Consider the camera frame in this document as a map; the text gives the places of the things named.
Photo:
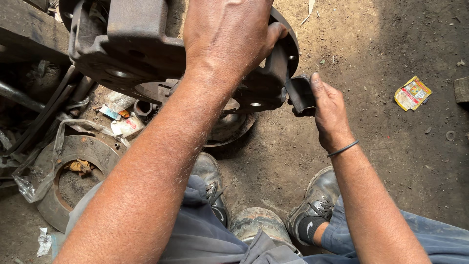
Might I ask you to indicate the person's left hand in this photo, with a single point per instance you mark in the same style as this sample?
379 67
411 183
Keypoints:
223 40

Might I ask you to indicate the person's right hand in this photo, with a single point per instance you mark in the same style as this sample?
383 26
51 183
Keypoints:
331 115

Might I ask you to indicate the black brake pad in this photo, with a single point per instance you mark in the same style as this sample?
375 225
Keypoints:
298 93

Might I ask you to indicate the large dark metal wheel hub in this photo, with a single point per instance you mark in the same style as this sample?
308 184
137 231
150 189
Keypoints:
132 47

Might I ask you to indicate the black wristband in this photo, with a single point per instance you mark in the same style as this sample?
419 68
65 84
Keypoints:
342 149

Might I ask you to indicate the yellow snack wrapper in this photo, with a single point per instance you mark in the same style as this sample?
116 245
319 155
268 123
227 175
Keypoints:
412 93

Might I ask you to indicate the person's black right shoe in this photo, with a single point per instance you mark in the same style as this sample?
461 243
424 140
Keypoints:
317 198

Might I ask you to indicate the person's black shoe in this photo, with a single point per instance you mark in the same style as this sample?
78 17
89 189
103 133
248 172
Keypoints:
317 198
210 176

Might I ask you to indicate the small rusty brake disc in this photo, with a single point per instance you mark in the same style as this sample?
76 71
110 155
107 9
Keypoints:
231 128

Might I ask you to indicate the black sock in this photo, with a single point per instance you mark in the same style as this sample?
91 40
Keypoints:
309 229

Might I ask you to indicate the small metal washer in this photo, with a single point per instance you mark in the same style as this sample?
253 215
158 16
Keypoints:
450 135

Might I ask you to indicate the clear packet with blue label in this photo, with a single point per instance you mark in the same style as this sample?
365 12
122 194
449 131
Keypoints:
115 102

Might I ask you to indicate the white printed packet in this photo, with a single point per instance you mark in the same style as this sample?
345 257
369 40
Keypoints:
128 126

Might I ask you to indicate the worn metal cylinder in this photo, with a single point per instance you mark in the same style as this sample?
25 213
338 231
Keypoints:
256 223

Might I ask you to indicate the wooden block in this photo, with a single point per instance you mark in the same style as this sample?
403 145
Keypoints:
461 90

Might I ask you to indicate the person's black left shoe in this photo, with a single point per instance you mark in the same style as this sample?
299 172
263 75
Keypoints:
210 176

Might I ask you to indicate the large rusty brake disc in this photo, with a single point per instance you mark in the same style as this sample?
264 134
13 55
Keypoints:
88 150

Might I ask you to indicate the blue grey trousers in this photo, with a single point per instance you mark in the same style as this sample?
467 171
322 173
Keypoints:
198 234

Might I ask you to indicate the dry brown leaf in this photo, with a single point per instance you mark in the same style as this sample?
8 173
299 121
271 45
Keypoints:
80 167

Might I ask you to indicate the bundle of dark metal rods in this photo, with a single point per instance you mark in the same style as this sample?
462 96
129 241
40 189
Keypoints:
44 113

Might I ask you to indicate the dark metal beam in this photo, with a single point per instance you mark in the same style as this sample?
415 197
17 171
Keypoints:
29 33

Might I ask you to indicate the clear crumpled plastic bag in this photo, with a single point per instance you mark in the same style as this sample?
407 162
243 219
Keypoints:
36 183

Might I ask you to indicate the white paper scrap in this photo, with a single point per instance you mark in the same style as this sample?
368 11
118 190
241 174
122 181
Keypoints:
44 242

